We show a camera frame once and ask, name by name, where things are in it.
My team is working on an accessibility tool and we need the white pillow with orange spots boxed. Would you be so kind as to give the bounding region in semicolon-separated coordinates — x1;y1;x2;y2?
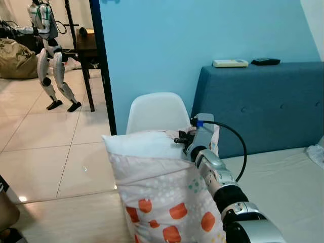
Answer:
101;124;226;243

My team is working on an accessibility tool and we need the white plastic chair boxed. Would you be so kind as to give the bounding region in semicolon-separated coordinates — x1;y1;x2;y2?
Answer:
126;92;192;135

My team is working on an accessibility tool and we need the white remote control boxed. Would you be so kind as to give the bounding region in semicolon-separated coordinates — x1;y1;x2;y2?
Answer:
213;59;249;68

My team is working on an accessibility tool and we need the white mattress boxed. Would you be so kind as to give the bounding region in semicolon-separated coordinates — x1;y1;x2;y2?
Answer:
222;147;324;243

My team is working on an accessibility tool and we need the flat black device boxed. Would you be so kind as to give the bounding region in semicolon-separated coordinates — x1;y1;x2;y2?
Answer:
252;58;280;66

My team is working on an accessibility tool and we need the white crumpled cloth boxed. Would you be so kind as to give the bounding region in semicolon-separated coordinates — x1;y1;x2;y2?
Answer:
306;144;324;168

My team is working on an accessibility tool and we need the silver humanoid robot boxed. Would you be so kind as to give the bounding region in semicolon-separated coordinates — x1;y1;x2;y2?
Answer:
28;0;82;112

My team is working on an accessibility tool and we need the brown bean bag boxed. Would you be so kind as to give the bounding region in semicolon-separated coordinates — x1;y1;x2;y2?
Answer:
0;38;39;79

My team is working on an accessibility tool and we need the person's bare leg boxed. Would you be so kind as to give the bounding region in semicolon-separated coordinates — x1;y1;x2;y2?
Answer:
0;175;26;243

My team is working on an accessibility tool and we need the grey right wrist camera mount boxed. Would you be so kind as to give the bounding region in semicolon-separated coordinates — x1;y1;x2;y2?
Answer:
194;113;216;152

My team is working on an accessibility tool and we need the black cable with blue plug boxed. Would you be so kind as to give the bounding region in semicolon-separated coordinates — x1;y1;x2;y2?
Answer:
191;117;248;183

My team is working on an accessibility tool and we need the blue upholstered bed frame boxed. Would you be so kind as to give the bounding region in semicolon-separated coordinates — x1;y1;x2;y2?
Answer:
191;62;324;158

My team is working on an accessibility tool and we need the dark door frame post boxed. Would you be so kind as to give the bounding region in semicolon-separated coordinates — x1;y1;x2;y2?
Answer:
90;0;117;136

